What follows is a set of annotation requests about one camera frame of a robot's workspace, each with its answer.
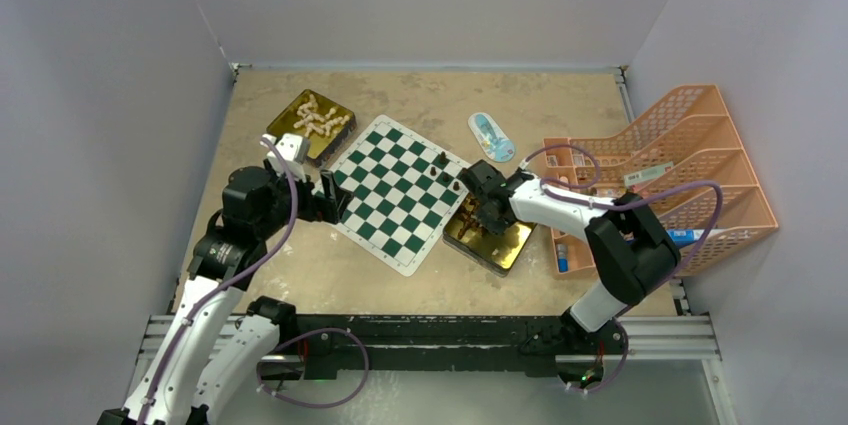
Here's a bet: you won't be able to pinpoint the blue box in organizer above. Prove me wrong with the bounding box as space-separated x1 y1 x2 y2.
667 229 714 247

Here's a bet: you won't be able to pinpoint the white label card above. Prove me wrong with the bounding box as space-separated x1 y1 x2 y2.
623 161 674 188

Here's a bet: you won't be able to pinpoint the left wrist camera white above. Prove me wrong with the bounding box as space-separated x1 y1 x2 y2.
261 133 311 182

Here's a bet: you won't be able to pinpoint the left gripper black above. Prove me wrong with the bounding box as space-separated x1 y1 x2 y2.
255 159 351 239

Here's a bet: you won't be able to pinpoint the gold tin brown pieces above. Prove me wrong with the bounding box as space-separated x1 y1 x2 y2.
442 195 535 277

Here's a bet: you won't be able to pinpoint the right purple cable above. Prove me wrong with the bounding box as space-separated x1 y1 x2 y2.
519 143 725 397

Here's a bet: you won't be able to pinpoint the peach plastic file organizer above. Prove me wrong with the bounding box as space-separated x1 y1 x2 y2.
533 85 778 276

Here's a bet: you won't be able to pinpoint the brown chess pieces pile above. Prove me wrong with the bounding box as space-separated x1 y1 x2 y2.
456 200 482 240

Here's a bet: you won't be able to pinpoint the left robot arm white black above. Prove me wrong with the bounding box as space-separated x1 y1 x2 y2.
98 162 353 424

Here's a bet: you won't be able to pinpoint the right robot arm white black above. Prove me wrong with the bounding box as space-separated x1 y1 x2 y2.
458 160 681 352

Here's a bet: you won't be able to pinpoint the gold tin white pieces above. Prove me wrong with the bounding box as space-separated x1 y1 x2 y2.
266 89 357 168

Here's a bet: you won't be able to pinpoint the blue capped tube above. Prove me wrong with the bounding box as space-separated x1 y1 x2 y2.
556 243 569 273

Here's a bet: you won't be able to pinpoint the white chess pieces pile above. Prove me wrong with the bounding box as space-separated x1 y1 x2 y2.
293 93 352 138

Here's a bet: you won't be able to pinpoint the green white chess mat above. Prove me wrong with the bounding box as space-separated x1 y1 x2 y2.
329 115 470 277

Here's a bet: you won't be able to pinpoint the blue white packaged item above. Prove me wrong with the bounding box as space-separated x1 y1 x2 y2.
467 112 516 163

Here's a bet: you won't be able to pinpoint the black metal base frame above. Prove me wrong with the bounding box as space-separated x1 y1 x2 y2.
275 314 628 385

